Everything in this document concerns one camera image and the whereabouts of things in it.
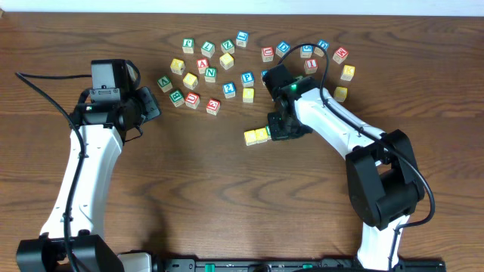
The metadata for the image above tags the yellow o block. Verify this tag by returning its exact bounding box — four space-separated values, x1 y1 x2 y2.
255 128 269 144
243 88 255 103

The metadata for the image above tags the yellow C block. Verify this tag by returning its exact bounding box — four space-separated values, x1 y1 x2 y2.
244 130 257 146

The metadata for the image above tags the green R block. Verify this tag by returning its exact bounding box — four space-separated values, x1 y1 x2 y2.
265 125 271 138

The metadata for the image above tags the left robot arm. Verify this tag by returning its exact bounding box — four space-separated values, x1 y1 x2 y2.
16 59 163 271

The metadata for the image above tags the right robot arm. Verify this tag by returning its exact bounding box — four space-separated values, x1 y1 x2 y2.
262 64 425 270

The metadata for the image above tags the green A block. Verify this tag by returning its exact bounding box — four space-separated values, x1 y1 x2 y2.
157 76 173 93

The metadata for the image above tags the blue T block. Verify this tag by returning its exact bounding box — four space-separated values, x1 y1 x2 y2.
261 70 268 85

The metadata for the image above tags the blue P block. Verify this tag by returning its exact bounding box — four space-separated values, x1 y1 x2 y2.
240 72 255 88

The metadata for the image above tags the red I block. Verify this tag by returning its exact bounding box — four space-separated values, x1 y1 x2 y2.
304 59 318 74

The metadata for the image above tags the yellow block right lower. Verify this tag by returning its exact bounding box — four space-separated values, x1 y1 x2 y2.
333 86 348 103

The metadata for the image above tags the blue 2 block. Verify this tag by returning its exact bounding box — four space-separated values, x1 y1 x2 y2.
222 82 236 99

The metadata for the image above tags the yellow block far left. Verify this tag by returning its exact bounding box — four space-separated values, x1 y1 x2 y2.
170 58 185 76

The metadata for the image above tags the red U block upper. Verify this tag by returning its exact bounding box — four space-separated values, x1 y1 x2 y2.
261 47 275 63

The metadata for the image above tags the red u block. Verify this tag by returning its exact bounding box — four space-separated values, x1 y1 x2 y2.
185 92 200 110
261 47 275 63

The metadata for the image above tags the red 3 block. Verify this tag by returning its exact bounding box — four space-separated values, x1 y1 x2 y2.
206 98 221 116

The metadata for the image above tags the blue 5 block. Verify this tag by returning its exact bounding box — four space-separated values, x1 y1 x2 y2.
299 45 313 59

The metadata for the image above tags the blue D block left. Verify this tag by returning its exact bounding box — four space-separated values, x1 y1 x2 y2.
275 41 290 57

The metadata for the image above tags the blue d block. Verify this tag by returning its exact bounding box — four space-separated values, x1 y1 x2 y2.
314 39 330 57
275 41 290 57

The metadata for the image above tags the yellow block left lower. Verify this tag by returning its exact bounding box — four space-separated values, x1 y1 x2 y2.
183 73 198 90

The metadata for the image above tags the red U block lower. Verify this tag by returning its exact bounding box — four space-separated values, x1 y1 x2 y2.
185 92 200 110

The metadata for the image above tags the yellow K block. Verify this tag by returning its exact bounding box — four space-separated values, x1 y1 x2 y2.
340 64 355 82

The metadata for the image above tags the yellow S block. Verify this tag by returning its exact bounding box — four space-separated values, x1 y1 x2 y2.
219 53 234 70

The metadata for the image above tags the blue D block right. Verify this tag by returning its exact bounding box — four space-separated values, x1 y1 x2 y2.
314 39 330 57

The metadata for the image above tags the red M block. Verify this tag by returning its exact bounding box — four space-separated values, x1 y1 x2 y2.
332 47 349 64

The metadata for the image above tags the green N block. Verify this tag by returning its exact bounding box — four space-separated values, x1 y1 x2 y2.
204 67 217 82

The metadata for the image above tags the green block top left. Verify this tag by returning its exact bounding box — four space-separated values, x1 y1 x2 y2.
182 38 194 54

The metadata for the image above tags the red A block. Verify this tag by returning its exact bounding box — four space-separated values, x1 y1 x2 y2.
197 57 209 74

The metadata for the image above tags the green Z block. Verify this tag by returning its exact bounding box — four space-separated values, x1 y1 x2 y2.
221 39 235 54

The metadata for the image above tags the blue block top centre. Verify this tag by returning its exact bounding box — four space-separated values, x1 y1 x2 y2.
236 31 249 48

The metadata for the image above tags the green L block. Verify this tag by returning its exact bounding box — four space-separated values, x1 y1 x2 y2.
200 41 216 58

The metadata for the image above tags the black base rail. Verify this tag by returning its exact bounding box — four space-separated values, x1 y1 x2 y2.
152 257 447 272

